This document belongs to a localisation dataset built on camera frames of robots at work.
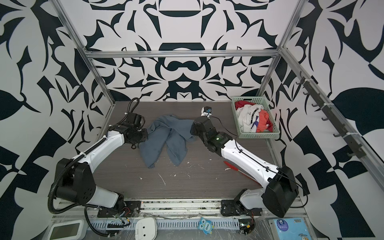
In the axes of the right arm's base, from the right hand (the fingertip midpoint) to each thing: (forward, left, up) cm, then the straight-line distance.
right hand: (195, 122), depth 78 cm
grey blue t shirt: (+8, +18, -19) cm, 28 cm away
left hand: (0, +29, -11) cm, 31 cm away
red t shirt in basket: (+11, -45, -18) cm, 50 cm away
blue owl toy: (-42, -4, -22) cm, 48 cm away
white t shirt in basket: (+15, -35, -16) cm, 42 cm away
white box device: (-44, +23, -20) cm, 53 cm away
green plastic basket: (+34, -50, -20) cm, 64 cm away
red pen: (-16, -23, -23) cm, 36 cm away
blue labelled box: (-44, -40, -19) cm, 63 cm away
